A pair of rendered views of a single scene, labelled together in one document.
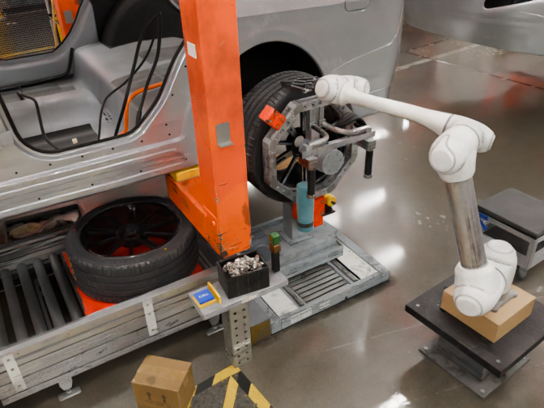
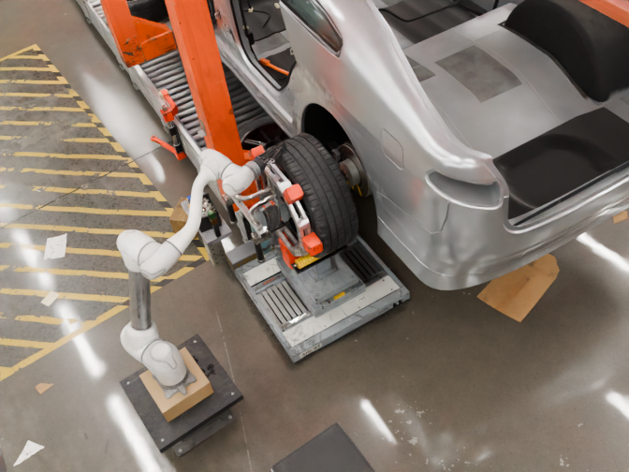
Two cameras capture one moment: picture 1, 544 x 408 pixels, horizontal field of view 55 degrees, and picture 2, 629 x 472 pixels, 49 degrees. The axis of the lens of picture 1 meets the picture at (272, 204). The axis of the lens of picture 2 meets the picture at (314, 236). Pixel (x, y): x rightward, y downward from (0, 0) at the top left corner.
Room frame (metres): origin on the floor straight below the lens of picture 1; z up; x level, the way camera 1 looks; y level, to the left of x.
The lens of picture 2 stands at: (2.80, -2.81, 3.50)
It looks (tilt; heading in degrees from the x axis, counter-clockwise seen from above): 48 degrees down; 97
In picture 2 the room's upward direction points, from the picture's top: 9 degrees counter-clockwise
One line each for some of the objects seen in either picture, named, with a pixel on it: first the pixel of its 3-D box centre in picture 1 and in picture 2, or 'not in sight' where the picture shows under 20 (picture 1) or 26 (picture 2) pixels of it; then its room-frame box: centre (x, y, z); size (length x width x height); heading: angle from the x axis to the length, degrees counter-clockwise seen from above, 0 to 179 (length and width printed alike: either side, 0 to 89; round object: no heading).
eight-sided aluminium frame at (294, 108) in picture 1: (312, 149); (282, 209); (2.35, -0.21, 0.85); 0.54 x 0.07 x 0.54; 120
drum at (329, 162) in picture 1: (320, 155); (270, 214); (2.29, -0.25, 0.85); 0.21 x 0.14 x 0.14; 30
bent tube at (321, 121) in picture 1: (344, 119); (265, 206); (2.29, -0.36, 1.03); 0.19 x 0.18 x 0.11; 30
